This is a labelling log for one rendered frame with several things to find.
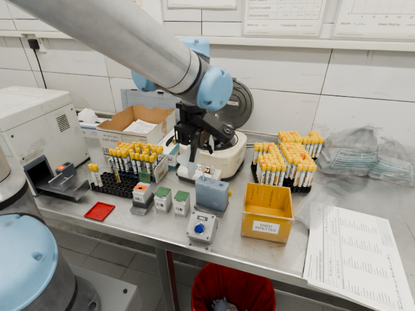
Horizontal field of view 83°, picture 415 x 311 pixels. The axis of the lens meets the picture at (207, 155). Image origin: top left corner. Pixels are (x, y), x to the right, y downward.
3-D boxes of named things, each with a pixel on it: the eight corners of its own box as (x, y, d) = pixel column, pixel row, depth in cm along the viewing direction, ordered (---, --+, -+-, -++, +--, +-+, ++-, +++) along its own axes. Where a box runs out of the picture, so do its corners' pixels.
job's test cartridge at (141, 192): (134, 205, 77) (131, 190, 74) (142, 195, 81) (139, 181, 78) (146, 207, 76) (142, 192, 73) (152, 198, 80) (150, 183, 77)
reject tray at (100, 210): (84, 217, 74) (83, 215, 74) (98, 202, 80) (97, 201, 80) (102, 221, 73) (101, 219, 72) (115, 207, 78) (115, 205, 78)
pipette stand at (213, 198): (193, 208, 78) (192, 184, 73) (202, 195, 83) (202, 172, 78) (222, 217, 74) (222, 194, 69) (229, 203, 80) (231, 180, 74)
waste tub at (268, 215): (239, 236, 68) (242, 211, 63) (243, 205, 79) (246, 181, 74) (287, 245, 66) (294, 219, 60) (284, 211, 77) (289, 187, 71)
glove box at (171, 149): (152, 165, 99) (149, 145, 94) (175, 140, 119) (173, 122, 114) (179, 170, 96) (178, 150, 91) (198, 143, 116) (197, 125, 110)
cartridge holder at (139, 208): (129, 212, 76) (128, 204, 74) (144, 194, 83) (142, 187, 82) (144, 216, 75) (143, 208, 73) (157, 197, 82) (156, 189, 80)
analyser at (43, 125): (-21, 182, 89) (-70, 107, 73) (41, 148, 112) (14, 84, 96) (42, 199, 82) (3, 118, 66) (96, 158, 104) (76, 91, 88)
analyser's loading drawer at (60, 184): (29, 189, 83) (23, 177, 80) (46, 178, 88) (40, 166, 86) (77, 200, 78) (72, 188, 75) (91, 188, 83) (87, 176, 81)
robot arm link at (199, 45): (167, 38, 53) (194, 36, 59) (170, 86, 59) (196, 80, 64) (189, 41, 49) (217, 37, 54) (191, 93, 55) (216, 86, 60)
